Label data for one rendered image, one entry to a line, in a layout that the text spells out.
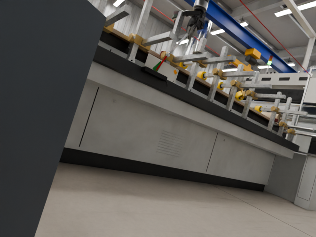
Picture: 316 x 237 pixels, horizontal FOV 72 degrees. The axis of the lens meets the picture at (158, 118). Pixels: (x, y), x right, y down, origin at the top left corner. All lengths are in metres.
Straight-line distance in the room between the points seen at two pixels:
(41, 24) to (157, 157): 1.44
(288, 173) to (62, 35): 3.22
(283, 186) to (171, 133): 2.04
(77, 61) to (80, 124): 0.94
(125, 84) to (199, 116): 0.67
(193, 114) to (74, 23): 1.27
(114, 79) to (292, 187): 2.75
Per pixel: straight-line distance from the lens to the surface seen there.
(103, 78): 1.26
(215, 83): 1.78
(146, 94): 1.39
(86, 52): 0.56
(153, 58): 1.39
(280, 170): 3.47
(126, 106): 1.55
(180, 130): 1.87
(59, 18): 0.51
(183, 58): 1.40
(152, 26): 10.05
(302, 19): 3.85
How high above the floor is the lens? 0.37
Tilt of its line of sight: 3 degrees up
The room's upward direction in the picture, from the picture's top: 17 degrees clockwise
